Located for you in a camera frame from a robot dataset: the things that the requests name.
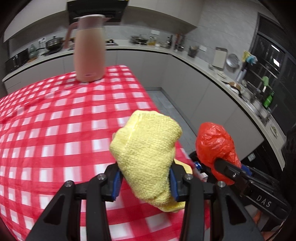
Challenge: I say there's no orange plastic bag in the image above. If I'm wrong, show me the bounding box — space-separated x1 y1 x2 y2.
196 122 241 185

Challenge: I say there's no yellow knitted cloth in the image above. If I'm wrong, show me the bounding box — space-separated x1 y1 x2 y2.
109 110 185 212

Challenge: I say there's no yellow sponge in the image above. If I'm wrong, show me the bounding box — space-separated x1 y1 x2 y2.
174 159 193 174

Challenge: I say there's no red white checkered tablecloth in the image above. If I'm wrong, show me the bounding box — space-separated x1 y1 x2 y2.
1 65 184 240

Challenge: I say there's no round metal plate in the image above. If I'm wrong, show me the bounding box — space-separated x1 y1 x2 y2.
226 53 239 69

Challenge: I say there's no white cutting board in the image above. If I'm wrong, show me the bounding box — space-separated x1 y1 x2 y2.
212 47 228 71

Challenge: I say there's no utensil holder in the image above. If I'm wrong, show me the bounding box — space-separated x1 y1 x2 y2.
188 46 199 58

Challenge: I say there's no gas stove top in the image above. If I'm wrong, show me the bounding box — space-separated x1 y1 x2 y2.
105 39 118 46

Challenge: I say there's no pink thermos jug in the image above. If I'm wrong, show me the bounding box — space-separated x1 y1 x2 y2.
63 15 109 82

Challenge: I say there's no green ceramic vase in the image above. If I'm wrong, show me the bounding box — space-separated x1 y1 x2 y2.
28 44 38 60

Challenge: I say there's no lidded cooking pot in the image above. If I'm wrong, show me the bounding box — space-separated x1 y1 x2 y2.
37 36 64 51

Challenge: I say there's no black microwave oven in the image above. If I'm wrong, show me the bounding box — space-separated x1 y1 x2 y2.
5 48 29 74

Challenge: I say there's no black range hood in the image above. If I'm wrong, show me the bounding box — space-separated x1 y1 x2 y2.
67 0 128 23

